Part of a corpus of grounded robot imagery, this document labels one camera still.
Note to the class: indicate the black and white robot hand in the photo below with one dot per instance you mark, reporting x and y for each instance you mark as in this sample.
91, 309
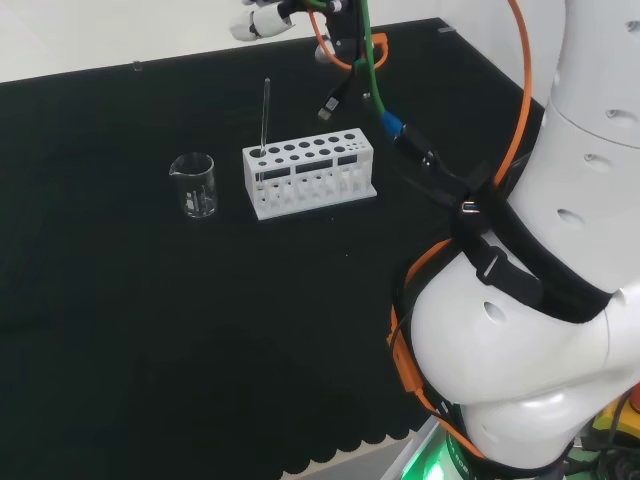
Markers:
265, 22

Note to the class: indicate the clear glass rod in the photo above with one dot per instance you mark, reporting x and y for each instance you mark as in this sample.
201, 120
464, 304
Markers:
265, 110

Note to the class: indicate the white test tube rack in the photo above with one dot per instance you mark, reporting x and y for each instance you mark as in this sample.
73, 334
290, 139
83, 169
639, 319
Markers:
251, 175

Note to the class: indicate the clear glass beaker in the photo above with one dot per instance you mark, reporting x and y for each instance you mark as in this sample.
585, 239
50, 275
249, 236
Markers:
192, 200

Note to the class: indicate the black bench cloth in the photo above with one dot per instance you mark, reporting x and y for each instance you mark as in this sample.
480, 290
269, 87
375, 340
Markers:
150, 300

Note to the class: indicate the yellow stop button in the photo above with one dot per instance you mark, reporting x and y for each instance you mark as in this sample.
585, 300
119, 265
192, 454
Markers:
607, 415

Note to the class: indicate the pale base plate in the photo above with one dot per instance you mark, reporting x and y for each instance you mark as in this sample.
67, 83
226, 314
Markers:
405, 460

